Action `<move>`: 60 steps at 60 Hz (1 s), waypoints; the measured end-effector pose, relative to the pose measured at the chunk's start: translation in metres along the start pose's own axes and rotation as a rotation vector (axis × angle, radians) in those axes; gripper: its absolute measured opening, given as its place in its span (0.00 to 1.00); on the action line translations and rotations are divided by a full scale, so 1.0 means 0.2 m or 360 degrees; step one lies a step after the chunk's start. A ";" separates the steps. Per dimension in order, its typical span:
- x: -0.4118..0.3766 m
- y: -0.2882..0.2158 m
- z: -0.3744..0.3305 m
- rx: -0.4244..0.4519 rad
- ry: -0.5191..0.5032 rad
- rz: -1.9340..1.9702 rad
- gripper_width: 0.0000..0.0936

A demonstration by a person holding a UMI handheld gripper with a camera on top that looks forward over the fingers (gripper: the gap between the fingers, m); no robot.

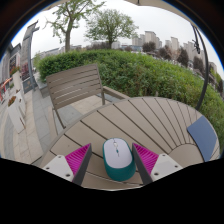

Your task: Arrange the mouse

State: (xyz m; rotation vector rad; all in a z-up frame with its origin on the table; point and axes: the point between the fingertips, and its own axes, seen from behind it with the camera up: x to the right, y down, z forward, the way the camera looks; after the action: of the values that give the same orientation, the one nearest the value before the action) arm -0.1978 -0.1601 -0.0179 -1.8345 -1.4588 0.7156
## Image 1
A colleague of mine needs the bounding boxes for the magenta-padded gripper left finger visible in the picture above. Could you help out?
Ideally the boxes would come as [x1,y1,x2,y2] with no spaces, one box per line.
[42,142,93,186]

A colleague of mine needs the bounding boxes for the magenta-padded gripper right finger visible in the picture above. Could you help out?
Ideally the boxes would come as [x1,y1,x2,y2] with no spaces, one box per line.
[131,142,184,186]

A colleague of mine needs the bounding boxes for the white and teal computer mouse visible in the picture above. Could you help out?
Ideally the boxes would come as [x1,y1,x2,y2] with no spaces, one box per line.
[101,137,137,183]

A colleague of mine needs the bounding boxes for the blue mouse pad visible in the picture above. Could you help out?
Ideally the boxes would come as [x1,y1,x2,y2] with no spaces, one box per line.
[186,115,219,163]

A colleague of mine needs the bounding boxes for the brown slatted chair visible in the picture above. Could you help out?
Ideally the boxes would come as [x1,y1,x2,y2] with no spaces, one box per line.
[45,63,129,129]

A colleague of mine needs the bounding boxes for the white planter with flowers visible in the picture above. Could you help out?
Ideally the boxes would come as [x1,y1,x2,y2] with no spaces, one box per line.
[9,66,24,98]
[7,95,27,134]

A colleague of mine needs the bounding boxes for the green hedge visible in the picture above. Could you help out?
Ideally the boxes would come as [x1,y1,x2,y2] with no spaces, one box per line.
[37,49,224,141]

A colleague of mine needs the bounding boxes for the curved dark umbrella pole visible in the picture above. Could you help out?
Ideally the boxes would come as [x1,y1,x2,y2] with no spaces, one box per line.
[190,23,210,112]

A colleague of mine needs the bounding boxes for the sparse tall tree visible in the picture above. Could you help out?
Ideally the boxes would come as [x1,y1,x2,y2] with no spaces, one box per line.
[44,0,106,54]

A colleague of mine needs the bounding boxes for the tall grey sign pillar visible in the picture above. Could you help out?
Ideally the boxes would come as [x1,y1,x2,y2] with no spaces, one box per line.
[20,20,40,94]

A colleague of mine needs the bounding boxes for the distant apartment buildings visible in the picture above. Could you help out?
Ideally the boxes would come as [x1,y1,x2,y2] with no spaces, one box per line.
[131,30,219,74]

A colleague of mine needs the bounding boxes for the round leafy tree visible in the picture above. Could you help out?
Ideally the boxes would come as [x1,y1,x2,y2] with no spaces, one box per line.
[84,9,138,50]

